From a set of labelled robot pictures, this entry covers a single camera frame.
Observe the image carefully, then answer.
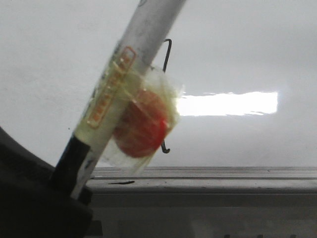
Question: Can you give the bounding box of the black and white whiteboard marker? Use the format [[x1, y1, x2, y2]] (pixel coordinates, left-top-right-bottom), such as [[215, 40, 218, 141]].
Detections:
[[50, 0, 184, 199]]

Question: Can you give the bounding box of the white whiteboard with metal frame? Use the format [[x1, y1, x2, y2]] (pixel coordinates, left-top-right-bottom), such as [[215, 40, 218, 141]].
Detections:
[[0, 0, 317, 178]]

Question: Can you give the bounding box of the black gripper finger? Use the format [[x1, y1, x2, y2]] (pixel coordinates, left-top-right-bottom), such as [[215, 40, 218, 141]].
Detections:
[[0, 129, 92, 238]]

